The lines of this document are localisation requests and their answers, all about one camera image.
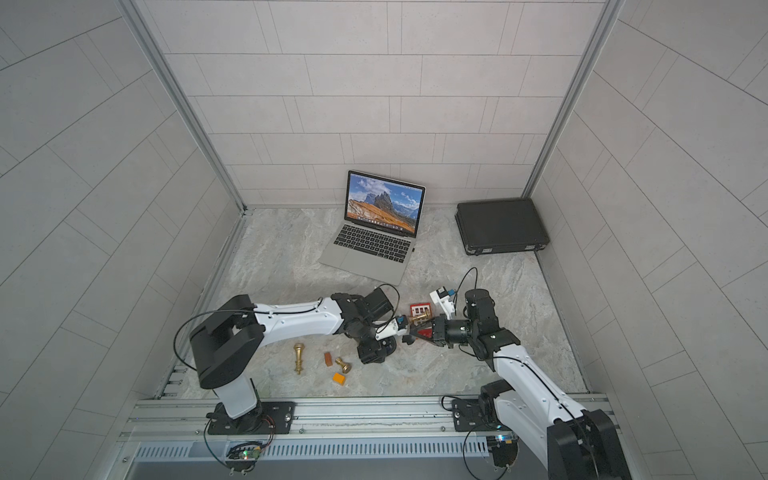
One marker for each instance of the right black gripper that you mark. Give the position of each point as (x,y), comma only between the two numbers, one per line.
(440,332)

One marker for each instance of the silver laptop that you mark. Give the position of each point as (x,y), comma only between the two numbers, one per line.
(379,231)

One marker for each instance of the black wireless mouse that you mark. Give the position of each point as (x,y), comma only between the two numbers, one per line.
(385,348)

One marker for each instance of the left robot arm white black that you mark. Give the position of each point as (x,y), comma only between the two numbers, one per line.
(224,343)

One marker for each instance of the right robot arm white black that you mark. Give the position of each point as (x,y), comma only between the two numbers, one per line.
(570,441)

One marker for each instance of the gold chess piece on brick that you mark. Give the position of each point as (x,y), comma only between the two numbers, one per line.
(421,317)

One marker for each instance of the small gold chess pawn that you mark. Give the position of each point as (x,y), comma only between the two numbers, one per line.
(344,366)

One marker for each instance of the orange wooden cube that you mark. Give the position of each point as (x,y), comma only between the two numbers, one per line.
(339,378)

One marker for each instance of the tall gold chess piece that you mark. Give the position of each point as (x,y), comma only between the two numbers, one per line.
(299,349)

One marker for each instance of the black flat case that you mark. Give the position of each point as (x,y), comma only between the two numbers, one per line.
(500,226)

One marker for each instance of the right green circuit board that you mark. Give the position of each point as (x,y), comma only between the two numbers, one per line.
(503,449)

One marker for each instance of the green circuit board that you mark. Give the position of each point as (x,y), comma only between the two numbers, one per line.
(242,458)
(503,449)

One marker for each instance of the left green circuit board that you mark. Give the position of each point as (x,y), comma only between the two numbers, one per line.
(242,458)

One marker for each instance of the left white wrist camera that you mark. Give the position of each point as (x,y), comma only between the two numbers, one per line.
(398,326)

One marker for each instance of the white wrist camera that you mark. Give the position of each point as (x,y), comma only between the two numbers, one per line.
(443,299)
(398,326)

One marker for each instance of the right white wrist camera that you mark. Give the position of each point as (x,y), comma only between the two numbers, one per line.
(443,299)

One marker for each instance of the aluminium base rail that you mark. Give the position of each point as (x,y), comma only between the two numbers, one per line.
(333,437)

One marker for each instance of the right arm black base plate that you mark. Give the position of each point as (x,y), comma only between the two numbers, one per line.
(474,414)

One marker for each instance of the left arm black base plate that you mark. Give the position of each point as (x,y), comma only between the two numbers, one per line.
(270,417)

